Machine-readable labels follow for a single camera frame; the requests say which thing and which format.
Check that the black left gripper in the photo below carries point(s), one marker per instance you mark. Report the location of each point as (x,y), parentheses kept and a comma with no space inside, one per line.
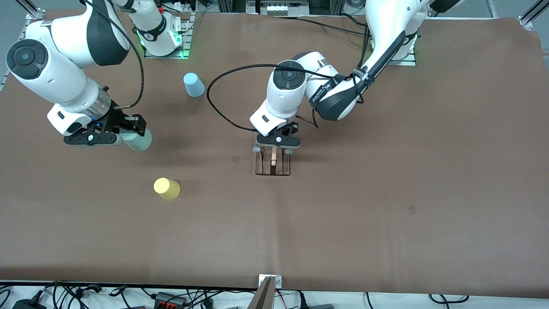
(290,127)

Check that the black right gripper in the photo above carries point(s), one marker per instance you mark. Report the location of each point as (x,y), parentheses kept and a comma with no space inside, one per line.
(116,121)

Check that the mint green plastic cup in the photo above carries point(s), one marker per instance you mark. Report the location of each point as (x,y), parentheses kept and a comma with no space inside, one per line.
(139,143)

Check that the yellow plastic cup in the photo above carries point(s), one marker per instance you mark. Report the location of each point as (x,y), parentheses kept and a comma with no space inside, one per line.
(167,189)

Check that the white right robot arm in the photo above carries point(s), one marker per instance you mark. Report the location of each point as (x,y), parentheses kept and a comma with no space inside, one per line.
(51,73)

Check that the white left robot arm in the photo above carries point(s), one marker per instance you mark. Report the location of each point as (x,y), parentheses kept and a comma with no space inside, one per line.
(283,94)

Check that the light blue plastic cup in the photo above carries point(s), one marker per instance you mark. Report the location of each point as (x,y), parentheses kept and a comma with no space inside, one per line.
(194,86)

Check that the brown table mat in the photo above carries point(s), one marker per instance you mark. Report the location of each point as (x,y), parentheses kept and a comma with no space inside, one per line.
(343,223)

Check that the white power strip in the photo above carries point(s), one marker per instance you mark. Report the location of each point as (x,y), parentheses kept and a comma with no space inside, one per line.
(283,8)

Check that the black plug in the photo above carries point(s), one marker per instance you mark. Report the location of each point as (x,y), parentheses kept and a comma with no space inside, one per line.
(302,301)

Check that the black orange connector box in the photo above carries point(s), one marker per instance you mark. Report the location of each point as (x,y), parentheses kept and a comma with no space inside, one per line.
(169,299)

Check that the black power adapter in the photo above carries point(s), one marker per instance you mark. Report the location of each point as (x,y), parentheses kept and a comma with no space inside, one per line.
(28,304)

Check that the aluminium corner profile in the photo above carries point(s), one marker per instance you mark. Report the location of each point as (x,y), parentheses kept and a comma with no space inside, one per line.
(534,13)

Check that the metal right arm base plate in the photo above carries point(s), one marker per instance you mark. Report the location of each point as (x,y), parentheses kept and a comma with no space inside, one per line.
(187,38)

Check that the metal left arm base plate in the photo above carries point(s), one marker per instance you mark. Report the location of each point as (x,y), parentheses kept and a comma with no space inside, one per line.
(405,62)

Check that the aluminium side rail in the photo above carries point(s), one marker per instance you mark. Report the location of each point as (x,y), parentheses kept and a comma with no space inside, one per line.
(30,8)

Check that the aluminium profile with bracket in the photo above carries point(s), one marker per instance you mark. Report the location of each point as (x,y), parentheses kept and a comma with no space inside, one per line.
(266,296)

